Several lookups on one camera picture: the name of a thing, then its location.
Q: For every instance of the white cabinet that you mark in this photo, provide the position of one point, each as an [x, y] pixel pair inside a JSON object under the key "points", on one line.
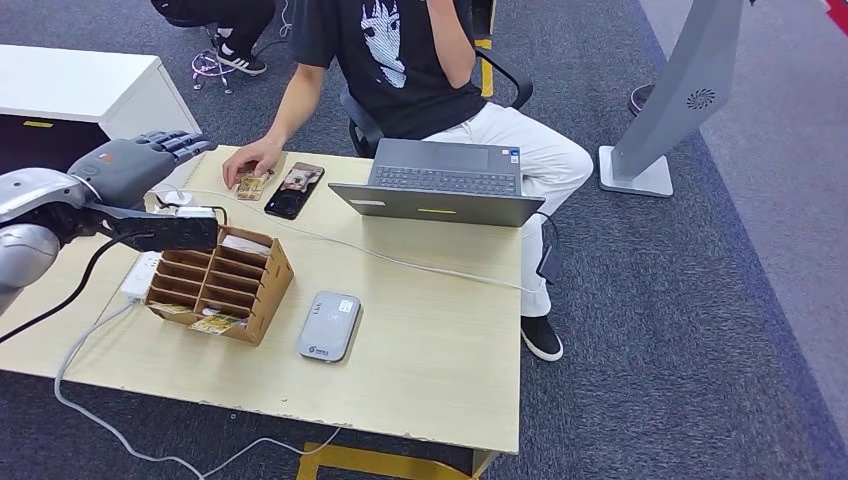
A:
{"points": [[73, 79]]}

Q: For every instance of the yellow table frame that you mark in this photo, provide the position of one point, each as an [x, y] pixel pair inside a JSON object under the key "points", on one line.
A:
{"points": [[371, 464]]}

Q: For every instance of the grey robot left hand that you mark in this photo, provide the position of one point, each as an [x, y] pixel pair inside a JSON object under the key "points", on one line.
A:
{"points": [[126, 169]]}

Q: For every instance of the grey card reader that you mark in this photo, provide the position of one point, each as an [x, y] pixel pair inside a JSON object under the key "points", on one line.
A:
{"points": [[329, 328]]}

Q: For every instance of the white card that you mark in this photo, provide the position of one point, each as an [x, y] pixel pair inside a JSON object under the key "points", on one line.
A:
{"points": [[246, 245]]}

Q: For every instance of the black laptop power adapter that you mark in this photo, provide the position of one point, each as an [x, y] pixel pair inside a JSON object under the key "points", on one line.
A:
{"points": [[549, 265]]}

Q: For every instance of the person's left forearm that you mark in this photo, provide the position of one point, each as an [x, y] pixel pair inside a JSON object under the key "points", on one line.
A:
{"points": [[454, 46]]}

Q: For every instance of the black office chair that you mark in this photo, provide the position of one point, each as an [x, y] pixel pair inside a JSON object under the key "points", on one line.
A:
{"points": [[510, 76]]}

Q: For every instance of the grey laptop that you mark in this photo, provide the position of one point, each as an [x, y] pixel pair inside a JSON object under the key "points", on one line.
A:
{"points": [[434, 205]]}

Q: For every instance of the brown slotted card organizer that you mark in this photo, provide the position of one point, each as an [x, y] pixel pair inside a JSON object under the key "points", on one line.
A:
{"points": [[272, 278]]}

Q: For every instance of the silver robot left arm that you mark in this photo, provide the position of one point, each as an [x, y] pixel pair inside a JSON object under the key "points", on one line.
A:
{"points": [[26, 199]]}

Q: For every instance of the purple chair base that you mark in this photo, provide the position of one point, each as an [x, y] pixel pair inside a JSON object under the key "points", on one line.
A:
{"points": [[208, 69]]}

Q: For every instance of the person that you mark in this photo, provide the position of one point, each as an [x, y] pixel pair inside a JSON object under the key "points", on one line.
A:
{"points": [[411, 73], [242, 20]]}

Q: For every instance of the person's right forearm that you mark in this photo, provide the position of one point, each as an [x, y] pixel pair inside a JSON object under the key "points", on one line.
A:
{"points": [[291, 109]]}

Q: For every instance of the white charger plug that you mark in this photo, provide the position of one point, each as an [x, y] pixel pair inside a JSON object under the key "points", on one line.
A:
{"points": [[175, 197]]}

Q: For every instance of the yellow printed key card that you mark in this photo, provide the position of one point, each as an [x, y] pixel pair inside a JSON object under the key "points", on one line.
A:
{"points": [[215, 324]]}

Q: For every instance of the dark round floor base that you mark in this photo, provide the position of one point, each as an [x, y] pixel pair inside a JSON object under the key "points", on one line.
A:
{"points": [[639, 99]]}

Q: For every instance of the grey kiosk stand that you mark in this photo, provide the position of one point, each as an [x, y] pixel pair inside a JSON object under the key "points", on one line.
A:
{"points": [[679, 86]]}

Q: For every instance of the person's right hand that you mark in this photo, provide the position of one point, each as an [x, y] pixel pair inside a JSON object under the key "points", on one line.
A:
{"points": [[255, 159]]}

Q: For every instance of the black smartphone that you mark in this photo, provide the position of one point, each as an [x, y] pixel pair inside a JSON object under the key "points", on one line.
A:
{"points": [[295, 192]]}

